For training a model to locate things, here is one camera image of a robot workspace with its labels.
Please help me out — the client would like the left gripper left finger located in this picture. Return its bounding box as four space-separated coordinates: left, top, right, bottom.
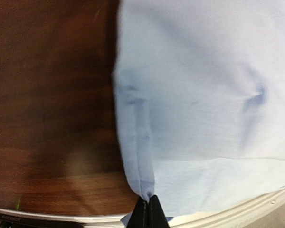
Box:
126 198 148 228

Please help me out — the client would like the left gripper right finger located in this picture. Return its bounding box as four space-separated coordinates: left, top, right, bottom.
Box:
147 195 170 228

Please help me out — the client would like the light blue long sleeve shirt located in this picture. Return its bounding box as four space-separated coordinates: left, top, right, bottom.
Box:
114 0 285 218

